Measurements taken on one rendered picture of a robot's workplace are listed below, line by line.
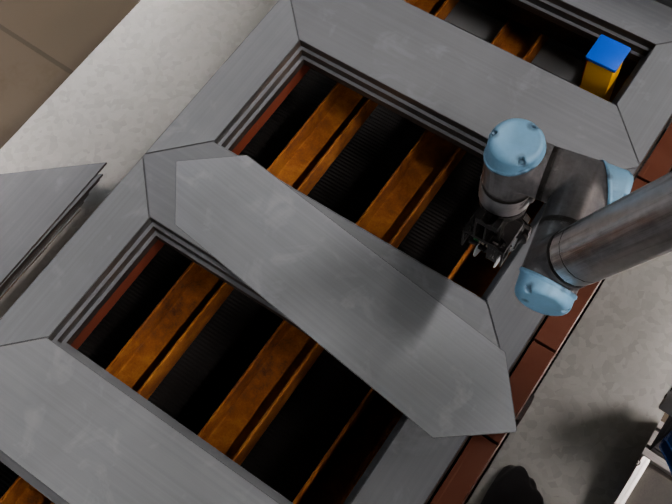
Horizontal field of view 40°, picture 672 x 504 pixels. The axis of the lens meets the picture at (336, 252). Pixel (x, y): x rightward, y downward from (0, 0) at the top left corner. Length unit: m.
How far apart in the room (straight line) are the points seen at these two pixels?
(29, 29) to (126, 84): 1.23
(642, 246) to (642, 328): 0.73
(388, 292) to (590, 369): 0.40
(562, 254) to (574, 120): 0.61
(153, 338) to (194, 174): 0.32
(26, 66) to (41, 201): 1.29
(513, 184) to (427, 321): 0.34
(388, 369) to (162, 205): 0.49
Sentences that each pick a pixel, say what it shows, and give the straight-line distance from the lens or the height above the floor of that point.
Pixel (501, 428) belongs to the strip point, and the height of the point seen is 0.87.
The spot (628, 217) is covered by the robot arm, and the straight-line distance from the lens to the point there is 1.00.
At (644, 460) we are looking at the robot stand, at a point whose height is 0.23.
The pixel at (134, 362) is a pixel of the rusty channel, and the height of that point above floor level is 0.68.
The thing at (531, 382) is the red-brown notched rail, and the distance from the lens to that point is 1.51.
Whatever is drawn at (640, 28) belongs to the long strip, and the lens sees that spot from 1.83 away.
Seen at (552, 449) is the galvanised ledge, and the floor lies 0.68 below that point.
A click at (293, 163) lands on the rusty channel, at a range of 1.84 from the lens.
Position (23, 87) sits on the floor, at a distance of 2.99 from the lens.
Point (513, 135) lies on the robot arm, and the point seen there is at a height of 1.23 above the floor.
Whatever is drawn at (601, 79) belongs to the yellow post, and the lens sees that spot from 1.77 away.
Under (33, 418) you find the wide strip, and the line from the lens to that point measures 1.55.
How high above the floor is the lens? 2.25
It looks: 65 degrees down
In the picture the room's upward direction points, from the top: 9 degrees counter-clockwise
